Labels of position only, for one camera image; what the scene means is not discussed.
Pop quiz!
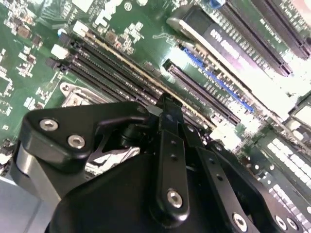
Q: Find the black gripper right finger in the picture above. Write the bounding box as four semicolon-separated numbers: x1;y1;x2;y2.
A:
182;123;278;233

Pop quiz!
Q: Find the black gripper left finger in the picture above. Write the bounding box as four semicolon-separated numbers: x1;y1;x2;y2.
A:
20;93;190;219

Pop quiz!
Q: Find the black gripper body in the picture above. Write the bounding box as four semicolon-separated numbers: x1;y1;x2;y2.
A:
48;151;233;233

